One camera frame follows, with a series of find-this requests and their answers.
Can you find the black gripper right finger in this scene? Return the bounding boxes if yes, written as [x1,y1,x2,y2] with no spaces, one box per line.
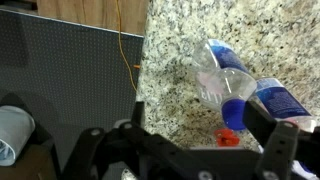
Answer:
[242,99,320,180]

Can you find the white cylindrical roll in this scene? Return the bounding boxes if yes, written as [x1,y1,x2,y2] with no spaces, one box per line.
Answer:
[0,104,36,168]

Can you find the dark perforated board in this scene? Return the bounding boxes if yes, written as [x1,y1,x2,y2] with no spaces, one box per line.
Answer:
[0,9,145,171]

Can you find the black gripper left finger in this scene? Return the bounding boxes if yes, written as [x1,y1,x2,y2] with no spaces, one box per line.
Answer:
[61,101,214,180]

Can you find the small red object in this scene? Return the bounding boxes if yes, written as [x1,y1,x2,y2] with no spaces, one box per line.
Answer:
[213,128,241,148]

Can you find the wooden counter cabinet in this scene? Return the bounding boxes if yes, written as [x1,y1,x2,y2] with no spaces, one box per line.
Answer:
[36,0,150,36]

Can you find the orange cable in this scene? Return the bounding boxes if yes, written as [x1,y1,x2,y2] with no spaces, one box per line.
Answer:
[114,0,138,92]

